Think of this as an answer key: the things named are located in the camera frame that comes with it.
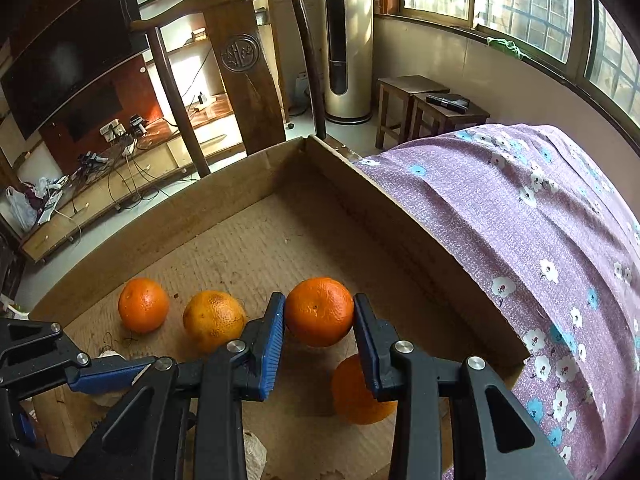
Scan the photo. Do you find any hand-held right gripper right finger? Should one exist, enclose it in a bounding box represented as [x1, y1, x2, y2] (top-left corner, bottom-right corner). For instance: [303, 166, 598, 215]
[352, 292, 576, 480]

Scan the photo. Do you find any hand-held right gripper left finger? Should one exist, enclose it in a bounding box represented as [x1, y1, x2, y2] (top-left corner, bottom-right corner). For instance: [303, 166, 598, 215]
[75, 291, 287, 480]

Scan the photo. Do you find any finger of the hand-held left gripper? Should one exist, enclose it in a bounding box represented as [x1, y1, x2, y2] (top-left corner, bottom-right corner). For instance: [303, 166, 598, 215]
[0, 317, 157, 401]
[0, 402, 78, 480]

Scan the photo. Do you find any orange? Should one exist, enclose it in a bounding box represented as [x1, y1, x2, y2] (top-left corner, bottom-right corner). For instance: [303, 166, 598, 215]
[182, 290, 247, 353]
[118, 278, 171, 334]
[331, 353, 398, 425]
[284, 277, 355, 347]

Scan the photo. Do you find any cardboard box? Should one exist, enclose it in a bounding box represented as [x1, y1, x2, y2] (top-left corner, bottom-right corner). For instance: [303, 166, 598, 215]
[30, 135, 531, 480]

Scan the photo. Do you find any wooden television cabinet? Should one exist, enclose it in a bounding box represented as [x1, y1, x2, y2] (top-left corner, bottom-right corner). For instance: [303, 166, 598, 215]
[20, 92, 251, 263]

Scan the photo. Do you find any white plastic bag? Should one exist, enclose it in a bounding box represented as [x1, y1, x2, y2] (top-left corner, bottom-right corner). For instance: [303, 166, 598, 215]
[5, 186, 40, 233]

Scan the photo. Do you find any purple floral tablecloth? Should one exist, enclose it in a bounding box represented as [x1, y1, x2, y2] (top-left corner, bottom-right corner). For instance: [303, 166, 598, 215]
[352, 122, 640, 480]

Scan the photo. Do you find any wooden chair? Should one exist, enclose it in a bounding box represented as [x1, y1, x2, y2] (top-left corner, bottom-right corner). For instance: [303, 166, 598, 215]
[129, 0, 328, 178]

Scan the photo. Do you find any wooden stool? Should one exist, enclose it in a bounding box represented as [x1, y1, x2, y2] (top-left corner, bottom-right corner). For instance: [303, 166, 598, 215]
[375, 76, 451, 150]
[410, 92, 491, 141]

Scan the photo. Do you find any black remote control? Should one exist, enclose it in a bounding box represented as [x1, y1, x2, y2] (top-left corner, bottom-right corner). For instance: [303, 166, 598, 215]
[426, 94, 471, 111]

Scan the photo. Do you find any black television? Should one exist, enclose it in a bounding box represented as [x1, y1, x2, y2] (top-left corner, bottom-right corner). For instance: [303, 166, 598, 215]
[0, 0, 151, 141]

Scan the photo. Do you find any tower air conditioner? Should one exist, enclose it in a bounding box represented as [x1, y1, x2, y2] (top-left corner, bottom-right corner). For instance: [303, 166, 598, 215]
[320, 0, 376, 125]

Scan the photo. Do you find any green cloth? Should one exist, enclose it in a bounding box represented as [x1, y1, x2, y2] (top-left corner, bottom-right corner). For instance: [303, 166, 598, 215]
[486, 36, 525, 63]

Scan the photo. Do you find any window with metal grille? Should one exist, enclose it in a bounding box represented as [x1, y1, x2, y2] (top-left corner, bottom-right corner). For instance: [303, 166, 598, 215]
[397, 0, 640, 128]

